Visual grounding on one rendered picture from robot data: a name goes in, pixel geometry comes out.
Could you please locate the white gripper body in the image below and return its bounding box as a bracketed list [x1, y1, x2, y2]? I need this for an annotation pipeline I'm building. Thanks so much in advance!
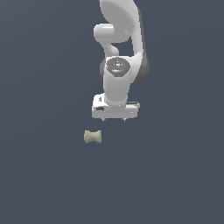
[91, 93, 141, 120]

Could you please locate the beige spool-shaped object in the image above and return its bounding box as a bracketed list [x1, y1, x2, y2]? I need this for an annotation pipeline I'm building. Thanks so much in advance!
[83, 129, 103, 144]

